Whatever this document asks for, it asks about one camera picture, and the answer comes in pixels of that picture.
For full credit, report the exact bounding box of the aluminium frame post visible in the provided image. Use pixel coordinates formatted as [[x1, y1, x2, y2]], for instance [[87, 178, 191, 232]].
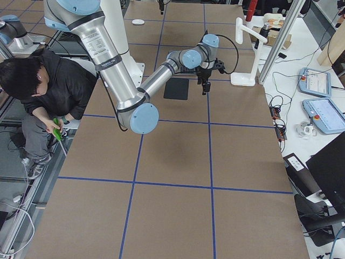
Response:
[[258, 0, 305, 85]]

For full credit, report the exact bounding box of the black monitor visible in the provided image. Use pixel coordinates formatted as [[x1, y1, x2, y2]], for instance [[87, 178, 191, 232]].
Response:
[[306, 133, 344, 212]]

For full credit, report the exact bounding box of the brown cardboard box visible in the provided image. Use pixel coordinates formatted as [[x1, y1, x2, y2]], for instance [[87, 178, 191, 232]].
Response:
[[252, 26, 292, 50]]

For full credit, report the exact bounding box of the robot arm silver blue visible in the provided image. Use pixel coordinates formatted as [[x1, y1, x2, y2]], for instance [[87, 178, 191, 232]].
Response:
[[44, 1, 219, 134], [1, 15, 33, 49]]

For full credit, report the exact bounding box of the blue teach pendant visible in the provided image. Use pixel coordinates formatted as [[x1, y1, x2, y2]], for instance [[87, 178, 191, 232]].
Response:
[[302, 97, 344, 134], [299, 67, 332, 97]]

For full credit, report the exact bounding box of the person in black hoodie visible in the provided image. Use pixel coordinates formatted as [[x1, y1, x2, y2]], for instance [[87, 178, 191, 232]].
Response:
[[1, 49, 97, 179]]

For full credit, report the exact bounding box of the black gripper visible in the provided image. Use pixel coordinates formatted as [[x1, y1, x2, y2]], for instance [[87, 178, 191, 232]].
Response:
[[196, 67, 212, 95]]

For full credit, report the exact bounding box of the upper blue teach pendant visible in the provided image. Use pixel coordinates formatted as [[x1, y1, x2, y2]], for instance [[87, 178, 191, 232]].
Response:
[[299, 67, 332, 97]]

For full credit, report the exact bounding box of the black water bottle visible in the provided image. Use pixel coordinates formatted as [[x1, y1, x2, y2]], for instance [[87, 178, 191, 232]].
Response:
[[260, 23, 270, 38]]

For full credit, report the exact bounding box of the white computer mouse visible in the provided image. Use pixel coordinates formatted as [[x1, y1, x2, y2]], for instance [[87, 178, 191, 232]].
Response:
[[132, 19, 145, 25]]

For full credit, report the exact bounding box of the lower blue teach pendant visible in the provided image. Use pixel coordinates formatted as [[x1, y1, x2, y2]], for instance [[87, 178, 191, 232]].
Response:
[[302, 97, 344, 134]]

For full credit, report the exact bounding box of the black mouse pad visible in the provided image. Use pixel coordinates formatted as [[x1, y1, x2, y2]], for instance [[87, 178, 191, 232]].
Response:
[[163, 78, 189, 100]]

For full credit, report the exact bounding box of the green handled stick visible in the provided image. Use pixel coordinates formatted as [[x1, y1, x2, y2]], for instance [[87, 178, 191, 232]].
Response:
[[53, 118, 67, 156]]

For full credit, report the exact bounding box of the white desk lamp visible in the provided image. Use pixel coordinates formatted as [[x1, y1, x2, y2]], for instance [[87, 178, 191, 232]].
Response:
[[230, 17, 267, 86]]

